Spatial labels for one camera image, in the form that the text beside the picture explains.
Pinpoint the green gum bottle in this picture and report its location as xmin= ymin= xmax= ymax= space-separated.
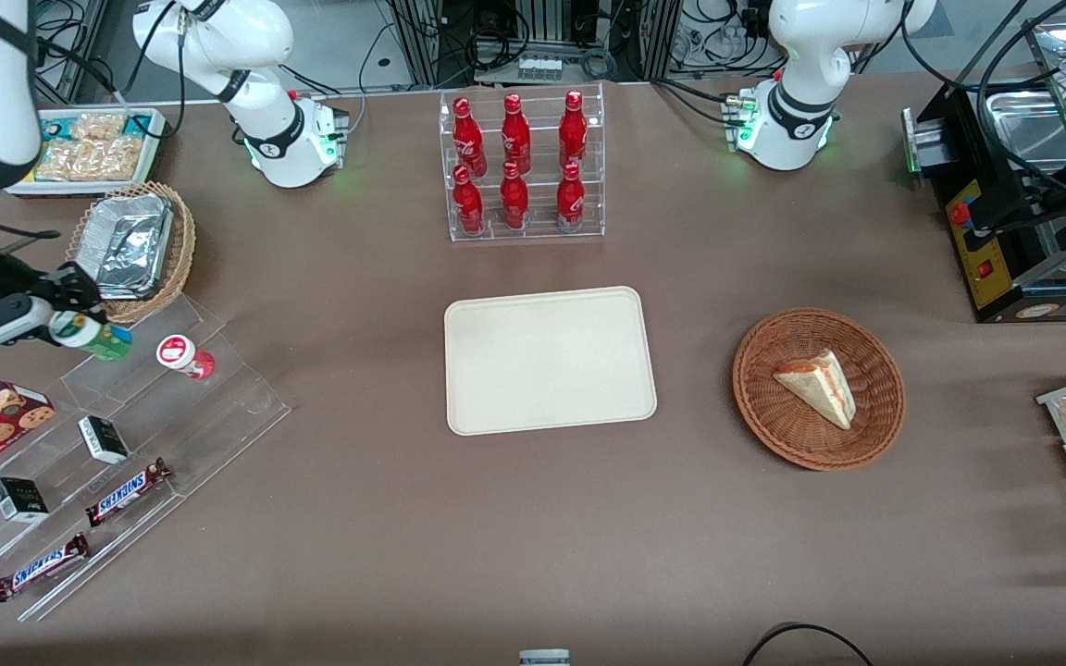
xmin=50 ymin=312 xmax=134 ymax=363

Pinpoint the stainless steel tray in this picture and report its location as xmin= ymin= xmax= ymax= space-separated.
xmin=985 ymin=90 xmax=1066 ymax=177

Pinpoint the red gum bottle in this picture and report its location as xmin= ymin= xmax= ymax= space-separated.
xmin=156 ymin=335 xmax=217 ymax=381

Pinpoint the beige plastic tray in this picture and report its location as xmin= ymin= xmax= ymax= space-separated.
xmin=443 ymin=286 xmax=659 ymax=437

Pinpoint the stack of foil trays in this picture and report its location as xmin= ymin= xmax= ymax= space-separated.
xmin=70 ymin=194 xmax=174 ymax=302

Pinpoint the black machine with yellow panel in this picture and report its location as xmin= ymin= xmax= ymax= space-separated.
xmin=901 ymin=81 xmax=1066 ymax=324

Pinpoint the light wicker basket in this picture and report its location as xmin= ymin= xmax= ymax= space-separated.
xmin=65 ymin=182 xmax=197 ymax=325

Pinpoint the clear rice cracker pack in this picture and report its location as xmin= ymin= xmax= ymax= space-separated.
xmin=70 ymin=112 xmax=128 ymax=145
xmin=37 ymin=139 xmax=95 ymax=182
xmin=89 ymin=136 xmax=144 ymax=182

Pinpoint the white plastic snack bin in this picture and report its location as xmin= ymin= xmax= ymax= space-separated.
xmin=4 ymin=107 xmax=169 ymax=198

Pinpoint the small black box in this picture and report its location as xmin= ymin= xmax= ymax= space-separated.
xmin=78 ymin=415 xmax=130 ymax=465
xmin=0 ymin=477 xmax=50 ymax=524

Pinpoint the clear acrylic stepped display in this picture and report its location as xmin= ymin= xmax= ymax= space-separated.
xmin=0 ymin=294 xmax=291 ymax=623

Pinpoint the Snickers bar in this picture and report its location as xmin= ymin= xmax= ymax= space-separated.
xmin=0 ymin=533 xmax=92 ymax=604
xmin=85 ymin=458 xmax=173 ymax=528

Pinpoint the wrapped triangle sandwich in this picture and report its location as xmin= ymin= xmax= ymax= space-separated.
xmin=772 ymin=349 xmax=858 ymax=431

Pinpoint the brown wicker basket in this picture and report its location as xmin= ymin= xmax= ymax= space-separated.
xmin=732 ymin=307 xmax=907 ymax=472

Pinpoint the red cola bottle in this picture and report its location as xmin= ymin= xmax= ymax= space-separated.
xmin=558 ymin=91 xmax=589 ymax=170
xmin=452 ymin=97 xmax=489 ymax=178
xmin=556 ymin=161 xmax=588 ymax=233
xmin=452 ymin=165 xmax=486 ymax=236
xmin=500 ymin=161 xmax=531 ymax=231
xmin=501 ymin=92 xmax=533 ymax=175

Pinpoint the clear acrylic bottle rack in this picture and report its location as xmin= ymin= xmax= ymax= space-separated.
xmin=439 ymin=82 xmax=606 ymax=243

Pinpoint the black cable loop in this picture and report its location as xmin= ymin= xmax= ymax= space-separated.
xmin=741 ymin=623 xmax=877 ymax=666

